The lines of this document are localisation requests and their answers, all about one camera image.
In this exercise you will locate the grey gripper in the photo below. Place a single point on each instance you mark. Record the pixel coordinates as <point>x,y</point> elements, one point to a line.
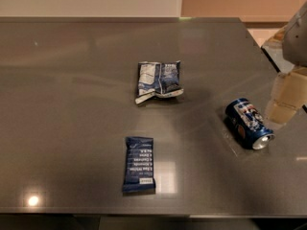
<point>295,40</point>

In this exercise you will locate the blue pepsi can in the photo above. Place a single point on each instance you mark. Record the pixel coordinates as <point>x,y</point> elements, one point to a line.
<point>248,123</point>

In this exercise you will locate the crumpled blue white chip bag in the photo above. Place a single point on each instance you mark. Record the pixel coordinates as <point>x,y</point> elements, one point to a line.
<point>158,79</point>

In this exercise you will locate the dark blue snack bar wrapper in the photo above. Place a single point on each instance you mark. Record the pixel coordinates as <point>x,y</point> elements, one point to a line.
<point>139,170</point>

